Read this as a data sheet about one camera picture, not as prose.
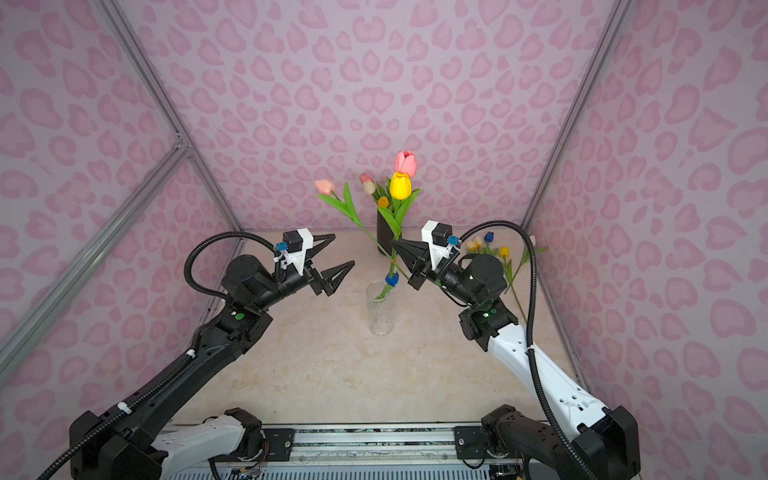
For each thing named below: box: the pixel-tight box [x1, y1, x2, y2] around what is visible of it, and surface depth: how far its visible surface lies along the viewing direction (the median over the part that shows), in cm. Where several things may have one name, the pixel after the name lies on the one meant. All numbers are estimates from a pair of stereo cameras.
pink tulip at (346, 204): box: [315, 179, 410, 280], surface depth 66 cm
